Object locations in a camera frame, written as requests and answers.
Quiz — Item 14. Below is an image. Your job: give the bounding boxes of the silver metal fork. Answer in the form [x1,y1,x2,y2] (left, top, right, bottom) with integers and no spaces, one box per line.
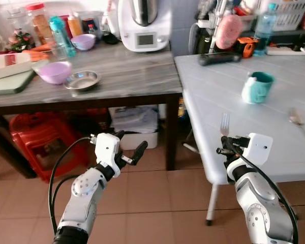
[220,113,230,137]

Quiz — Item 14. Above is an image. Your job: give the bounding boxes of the white plastic storage bin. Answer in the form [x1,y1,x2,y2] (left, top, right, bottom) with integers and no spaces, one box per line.
[109,105,160,151]

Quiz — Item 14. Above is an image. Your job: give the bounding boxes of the white folding table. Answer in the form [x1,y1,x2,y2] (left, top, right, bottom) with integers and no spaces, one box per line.
[174,50,305,226]

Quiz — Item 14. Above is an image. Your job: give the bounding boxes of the teal and white mug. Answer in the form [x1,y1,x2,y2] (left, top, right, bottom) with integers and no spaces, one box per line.
[241,71,275,105]

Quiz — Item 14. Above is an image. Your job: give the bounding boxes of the dark wooden marble-top table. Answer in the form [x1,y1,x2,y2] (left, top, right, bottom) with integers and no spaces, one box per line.
[0,43,184,179]

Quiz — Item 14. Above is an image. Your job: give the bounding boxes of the silver metal spoon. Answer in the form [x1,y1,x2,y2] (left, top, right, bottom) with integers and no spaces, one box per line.
[289,108,305,145]

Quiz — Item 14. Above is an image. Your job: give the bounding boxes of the shallow steel dish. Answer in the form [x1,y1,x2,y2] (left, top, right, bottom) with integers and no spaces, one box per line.
[65,70,100,92]

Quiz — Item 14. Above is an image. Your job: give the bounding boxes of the red plastic stool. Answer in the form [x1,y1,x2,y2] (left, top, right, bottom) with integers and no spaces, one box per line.
[9,112,90,182]

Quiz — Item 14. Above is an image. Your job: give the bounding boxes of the long black remote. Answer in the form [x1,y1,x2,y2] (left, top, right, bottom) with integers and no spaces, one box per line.
[198,51,242,67]

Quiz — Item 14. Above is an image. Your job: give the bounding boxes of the large purple plastic bowl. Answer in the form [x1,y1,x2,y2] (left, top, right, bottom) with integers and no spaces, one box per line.
[38,61,73,85]

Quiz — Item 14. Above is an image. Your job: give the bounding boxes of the orange and black tool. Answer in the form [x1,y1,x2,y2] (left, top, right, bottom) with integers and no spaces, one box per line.
[236,36,260,58]

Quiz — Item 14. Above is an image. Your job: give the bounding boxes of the small purple bowl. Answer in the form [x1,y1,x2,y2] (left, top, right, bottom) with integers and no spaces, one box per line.
[71,34,97,51]

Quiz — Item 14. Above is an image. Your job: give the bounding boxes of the white power strip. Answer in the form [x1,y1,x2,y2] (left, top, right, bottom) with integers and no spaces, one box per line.
[266,46,305,56]

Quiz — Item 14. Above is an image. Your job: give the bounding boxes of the white kitchen cooking machine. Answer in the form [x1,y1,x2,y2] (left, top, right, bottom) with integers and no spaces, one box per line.
[117,0,173,53]

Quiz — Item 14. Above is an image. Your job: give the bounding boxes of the clear blue water bottle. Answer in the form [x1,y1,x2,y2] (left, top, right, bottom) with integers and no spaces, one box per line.
[254,4,278,56]

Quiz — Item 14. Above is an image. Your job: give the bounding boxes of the teal drinking bottle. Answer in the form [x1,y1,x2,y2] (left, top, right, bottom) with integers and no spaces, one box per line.
[49,16,77,58]

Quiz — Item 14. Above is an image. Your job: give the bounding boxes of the orange carrots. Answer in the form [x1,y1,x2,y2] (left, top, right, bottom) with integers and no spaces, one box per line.
[20,44,54,62]

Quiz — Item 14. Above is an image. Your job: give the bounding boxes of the orange sauce bottle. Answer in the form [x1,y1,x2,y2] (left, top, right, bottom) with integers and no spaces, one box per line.
[67,14,85,38]

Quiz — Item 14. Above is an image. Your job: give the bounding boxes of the green cutting board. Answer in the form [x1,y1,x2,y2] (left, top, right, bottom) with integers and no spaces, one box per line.
[0,70,37,96]

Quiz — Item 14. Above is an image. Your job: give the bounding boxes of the white rectangular box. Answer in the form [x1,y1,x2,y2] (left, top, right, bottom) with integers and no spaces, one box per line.
[0,52,34,81]

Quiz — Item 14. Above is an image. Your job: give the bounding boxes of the white plastic basket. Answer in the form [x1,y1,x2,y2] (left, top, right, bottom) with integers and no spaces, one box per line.
[269,0,305,32]

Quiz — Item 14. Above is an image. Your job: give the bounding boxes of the red-lidded food jar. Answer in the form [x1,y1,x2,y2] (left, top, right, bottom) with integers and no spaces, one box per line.
[25,3,53,46]

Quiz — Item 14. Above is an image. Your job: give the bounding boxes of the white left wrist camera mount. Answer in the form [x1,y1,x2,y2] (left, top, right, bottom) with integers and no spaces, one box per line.
[94,133,122,171]

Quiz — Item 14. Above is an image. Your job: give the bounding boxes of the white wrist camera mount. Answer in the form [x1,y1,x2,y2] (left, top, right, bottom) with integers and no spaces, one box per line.
[94,133,122,171]
[242,133,273,166]

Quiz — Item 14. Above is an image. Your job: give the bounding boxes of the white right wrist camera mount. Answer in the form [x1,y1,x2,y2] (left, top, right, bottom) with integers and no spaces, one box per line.
[242,133,273,166]

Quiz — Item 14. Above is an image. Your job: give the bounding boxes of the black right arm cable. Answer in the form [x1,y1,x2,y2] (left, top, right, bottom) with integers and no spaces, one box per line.
[229,147,300,244]

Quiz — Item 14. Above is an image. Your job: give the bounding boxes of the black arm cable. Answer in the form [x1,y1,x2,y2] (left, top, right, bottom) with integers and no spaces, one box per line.
[229,147,300,244]
[48,136,98,235]

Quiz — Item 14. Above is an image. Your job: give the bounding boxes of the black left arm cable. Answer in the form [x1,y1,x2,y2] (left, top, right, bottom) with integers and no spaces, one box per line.
[48,136,98,235]

